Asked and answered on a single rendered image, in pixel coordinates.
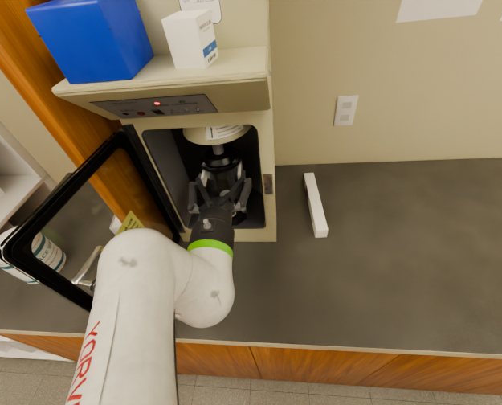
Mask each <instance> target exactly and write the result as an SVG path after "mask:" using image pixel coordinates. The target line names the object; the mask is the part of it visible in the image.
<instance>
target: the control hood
mask: <svg viewBox="0 0 502 405"><path fill-rule="evenodd" d="M270 74H271V71H270V68H269V48H268V47H267V46H259V47H242V48H234V49H225V50H218V58H217V59H216V60H215V61H214V62H213V63H212V64H211V65H210V66H209V67H208V68H207V69H176V68H175V65H174V62H173V57H172V55H155V56H154V57H153V58H152V59H151V60H150V61H149V62H148V63H147V64H146V65H145V66H144V67H143V68H142V69H141V70H140V71H139V72H138V73H137V74H136V75H135V76H134V77H133V78H132V79H131V80H116V81H105V82H95V83H86V84H69V82H68V81H67V79H66V78H65V79H64V80H62V81H61V82H59V83H58V84H57V85H55V86H54V87H53V88H52V90H51V91H52V92H53V93H54V94H55V95H56V96H57V97H59V98H61V99H64V100H66V101H69V102H71V103H73V104H76V105H78V106H80V107H82V108H85V109H87V110H89V111H92V112H94V113H97V114H99V115H101V116H103V117H106V118H108V119H110V120H120V119H133V118H121V117H119V116H117V115H115V114H113V113H110V112H108V111H106V110H104V109H102V108H100V107H98V106H95V105H94V104H91V103H89V102H96V101H107V100H129V99H140V98H152V97H163V96H185V95H197V94H205V95H206V96H207V97H208V99H209V100H210V102H211V103H212V104H213V106H214V107H215V108H216V109H217V110H218V112H213V113H237V112H250V111H264V110H269V109H270V108H271V89H270ZM199 114H212V113H199ZM186 115H198V114H186ZM173 116H185V115H173ZM160 117H172V116H160Z"/></svg>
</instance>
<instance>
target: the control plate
mask: <svg viewBox="0 0 502 405"><path fill-rule="evenodd" d="M179 100H184V101H185V103H180V102H178V101H179ZM154 102H160V103H161V104H154ZM89 103H91V104H94V105H95V106H98V107H100V108H102V109H104V110H106V111H108V112H110V113H113V114H115V115H117V116H119V117H121V118H134V117H159V116H172V115H186V114H199V113H218V110H217V109H216V108H215V107H214V106H213V104H212V103H211V102H210V100H209V99H208V97H207V96H206V95H205V94H197V95H185V96H163V97H152V98H140V99H129V100H107V101H96V102H89ZM184 108H186V109H187V111H186V112H184V111H183V109H184ZM196 108H200V110H199V112H197V110H196ZM151 109H159V110H161V111H162V112H163V113H164V114H158V115H157V114H156V113H154V112H152V111H150V110H151ZM170 109H172V110H174V112H173V113H171V112H170ZM137 112H144V113H145V115H144V116H140V115H137ZM122 113H128V115H124V114H122Z"/></svg>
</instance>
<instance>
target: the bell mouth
mask: <svg viewBox="0 0 502 405"><path fill-rule="evenodd" d="M250 127H251V125H222V126H207V127H193V128H183V135H184V137H185V138H186V139H187V140H188V141H191V142H193V143H195V144H199V145H220V144H223V143H227V142H230V141H233V140H235V139H237V138H239V137H241V136H242V135H243V134H245V133H246V132H247V131H248V130H249V129H250Z"/></svg>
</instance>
